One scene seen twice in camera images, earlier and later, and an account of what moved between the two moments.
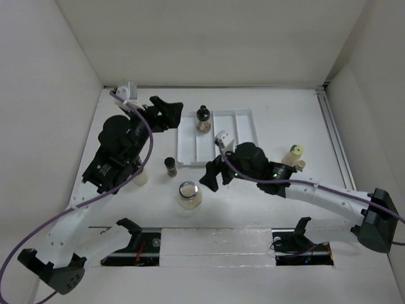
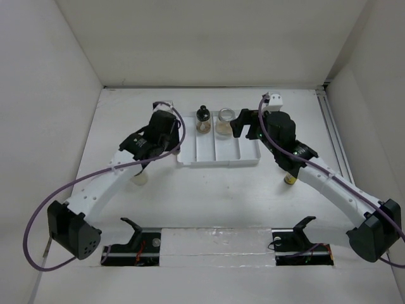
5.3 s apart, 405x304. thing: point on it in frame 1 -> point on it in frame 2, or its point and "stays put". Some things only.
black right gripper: x=212 y=169 -> x=247 y=116
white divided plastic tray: x=195 y=148 stays put
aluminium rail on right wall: x=336 y=136 stays put
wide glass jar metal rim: x=190 y=195 -> x=223 y=127
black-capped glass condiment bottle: x=203 y=120 stays put
